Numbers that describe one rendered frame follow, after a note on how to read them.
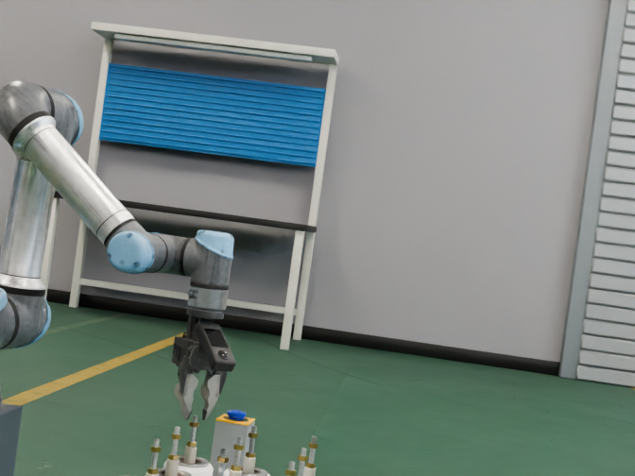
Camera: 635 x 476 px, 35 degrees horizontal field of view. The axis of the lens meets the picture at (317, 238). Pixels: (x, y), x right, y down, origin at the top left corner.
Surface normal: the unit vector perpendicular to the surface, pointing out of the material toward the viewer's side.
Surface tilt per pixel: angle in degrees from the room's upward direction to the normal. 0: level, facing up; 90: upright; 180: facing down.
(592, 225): 90
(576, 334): 90
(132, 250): 90
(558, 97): 90
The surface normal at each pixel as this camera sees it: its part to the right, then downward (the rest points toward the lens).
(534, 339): -0.10, 0.00
